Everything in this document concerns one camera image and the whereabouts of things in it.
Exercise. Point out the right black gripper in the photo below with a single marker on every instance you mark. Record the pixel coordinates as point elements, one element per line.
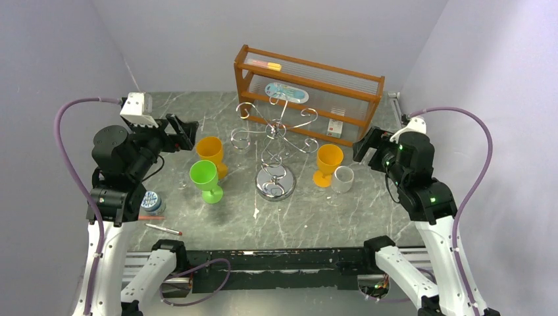
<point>376,147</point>

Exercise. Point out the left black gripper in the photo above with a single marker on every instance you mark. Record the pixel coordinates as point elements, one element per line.
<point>185,137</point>

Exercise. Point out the green plastic goblet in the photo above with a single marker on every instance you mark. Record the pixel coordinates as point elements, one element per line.
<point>204,175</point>

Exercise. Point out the clear wine glass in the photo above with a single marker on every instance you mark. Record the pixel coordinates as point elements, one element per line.
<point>341,183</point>
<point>241,142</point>

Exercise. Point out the orange plastic goblet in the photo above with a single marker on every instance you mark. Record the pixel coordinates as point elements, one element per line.
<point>211,148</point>
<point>329,158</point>

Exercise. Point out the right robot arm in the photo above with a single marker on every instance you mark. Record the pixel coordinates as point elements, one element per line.
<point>430,205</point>

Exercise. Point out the wooden shelf rack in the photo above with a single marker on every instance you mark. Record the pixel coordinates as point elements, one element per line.
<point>317,100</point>

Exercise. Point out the chrome wine glass rack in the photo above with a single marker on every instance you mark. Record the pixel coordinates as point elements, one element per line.
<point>275,181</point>

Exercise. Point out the small white red box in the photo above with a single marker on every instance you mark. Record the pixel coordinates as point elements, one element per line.
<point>335,128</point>

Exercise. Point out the orange pencil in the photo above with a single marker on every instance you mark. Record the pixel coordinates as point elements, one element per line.
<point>150,218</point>

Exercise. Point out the silver red pen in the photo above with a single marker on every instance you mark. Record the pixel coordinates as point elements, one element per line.
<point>164,229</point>

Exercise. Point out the blue packaged item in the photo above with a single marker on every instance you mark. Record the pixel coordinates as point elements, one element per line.
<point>276,90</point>

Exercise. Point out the orange yellow marker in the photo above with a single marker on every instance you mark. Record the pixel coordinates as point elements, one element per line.
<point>265,64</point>

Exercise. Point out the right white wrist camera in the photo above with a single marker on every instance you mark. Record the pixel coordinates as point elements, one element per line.
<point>415,124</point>

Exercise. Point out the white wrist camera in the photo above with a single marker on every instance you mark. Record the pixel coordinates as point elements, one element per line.
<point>415,124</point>
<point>137,110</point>

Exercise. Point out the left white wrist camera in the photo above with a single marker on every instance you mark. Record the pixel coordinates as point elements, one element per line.
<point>137,110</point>

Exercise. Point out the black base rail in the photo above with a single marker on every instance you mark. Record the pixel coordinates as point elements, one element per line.
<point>338,268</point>

